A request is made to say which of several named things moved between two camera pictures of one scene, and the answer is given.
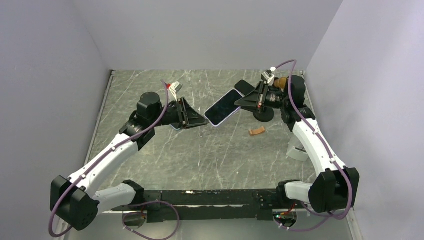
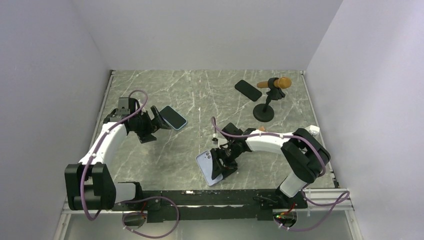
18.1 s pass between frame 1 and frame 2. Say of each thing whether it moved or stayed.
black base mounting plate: stayed
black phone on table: stayed
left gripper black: moved
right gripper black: moved
